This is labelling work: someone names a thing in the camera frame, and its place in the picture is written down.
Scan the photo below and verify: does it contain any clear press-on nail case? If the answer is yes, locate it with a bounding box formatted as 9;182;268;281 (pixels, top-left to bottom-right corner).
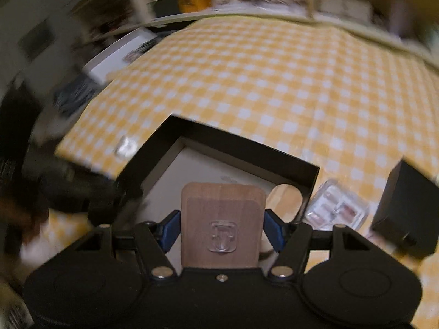
303;179;370;228

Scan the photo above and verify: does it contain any yellow checked tablecloth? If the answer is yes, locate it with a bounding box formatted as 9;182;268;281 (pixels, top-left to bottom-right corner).
44;15;439;329

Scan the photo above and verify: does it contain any small clear plastic piece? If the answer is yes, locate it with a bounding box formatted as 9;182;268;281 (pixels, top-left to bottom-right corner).
115;137;138;156

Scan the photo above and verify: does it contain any wooden adhesive hook block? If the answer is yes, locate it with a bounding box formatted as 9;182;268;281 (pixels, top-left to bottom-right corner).
181;182;267;268

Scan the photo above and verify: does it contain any white tray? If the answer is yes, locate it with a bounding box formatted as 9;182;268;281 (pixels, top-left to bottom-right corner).
82;27;162;86

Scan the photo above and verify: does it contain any small black box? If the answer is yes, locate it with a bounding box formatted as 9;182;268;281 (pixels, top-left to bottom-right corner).
372;159;439;259

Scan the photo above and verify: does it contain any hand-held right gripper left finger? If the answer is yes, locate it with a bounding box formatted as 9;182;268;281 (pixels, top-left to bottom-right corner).
74;209;181;280

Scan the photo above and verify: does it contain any dark storage box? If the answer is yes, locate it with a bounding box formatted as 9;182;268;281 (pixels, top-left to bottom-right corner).
153;0;182;18

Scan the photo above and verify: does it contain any yellow cardboard box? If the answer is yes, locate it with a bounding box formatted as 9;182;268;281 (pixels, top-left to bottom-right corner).
176;0;211;12

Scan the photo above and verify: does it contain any cream wooden shelf unit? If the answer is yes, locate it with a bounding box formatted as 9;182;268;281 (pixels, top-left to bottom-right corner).
69;0;439;66

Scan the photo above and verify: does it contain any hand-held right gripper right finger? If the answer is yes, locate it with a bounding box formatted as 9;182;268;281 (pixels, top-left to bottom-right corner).
263;209;374;280

